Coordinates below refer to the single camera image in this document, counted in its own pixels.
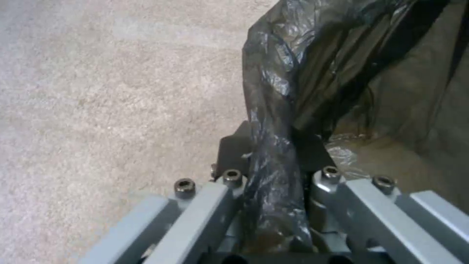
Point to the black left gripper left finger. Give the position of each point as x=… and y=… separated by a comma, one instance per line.
x=205, y=211

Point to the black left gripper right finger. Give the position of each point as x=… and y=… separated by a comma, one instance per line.
x=366, y=209

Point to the brown trash can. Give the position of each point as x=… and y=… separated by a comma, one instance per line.
x=403, y=154

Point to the black plastic trash bag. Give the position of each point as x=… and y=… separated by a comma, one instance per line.
x=329, y=82

